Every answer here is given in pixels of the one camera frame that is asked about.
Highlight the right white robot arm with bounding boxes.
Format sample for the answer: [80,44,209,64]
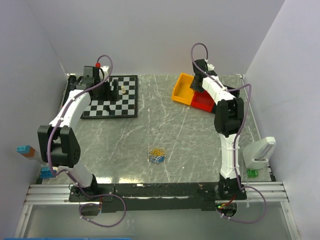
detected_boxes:
[190,59,244,200]

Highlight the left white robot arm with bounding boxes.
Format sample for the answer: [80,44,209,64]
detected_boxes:
[37,63,116,201]

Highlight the yellow plastic bin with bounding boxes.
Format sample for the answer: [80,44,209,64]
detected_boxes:
[171,73,195,106]

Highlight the red plastic bin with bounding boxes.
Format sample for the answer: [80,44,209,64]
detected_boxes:
[190,91,215,113]

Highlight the black marker orange cap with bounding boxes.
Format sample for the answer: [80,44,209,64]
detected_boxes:
[67,75,77,91]

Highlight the cream chess piece right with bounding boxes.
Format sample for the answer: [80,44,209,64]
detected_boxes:
[121,85,126,95]

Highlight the black white chessboard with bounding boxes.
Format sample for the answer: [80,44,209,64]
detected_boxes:
[81,75,139,120]

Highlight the white scanner device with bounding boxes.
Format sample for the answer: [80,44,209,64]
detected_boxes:
[242,136,277,170]

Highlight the blue brown toy block stick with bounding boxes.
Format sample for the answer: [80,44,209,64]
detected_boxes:
[16,145,46,165]

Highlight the green toy brick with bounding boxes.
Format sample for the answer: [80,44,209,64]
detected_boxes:
[247,169,259,178]

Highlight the blue toy brick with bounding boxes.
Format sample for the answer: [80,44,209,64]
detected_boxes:
[39,166,56,179]

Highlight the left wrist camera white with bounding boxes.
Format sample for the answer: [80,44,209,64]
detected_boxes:
[100,65,110,78]

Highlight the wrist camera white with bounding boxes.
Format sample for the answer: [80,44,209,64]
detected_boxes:
[205,59,215,71]
[100,65,110,78]

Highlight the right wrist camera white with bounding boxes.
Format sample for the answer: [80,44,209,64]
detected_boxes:
[205,59,215,71]

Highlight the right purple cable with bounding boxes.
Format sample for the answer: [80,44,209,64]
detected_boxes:
[190,43,267,223]

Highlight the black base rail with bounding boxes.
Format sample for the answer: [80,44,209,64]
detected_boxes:
[68,182,247,213]

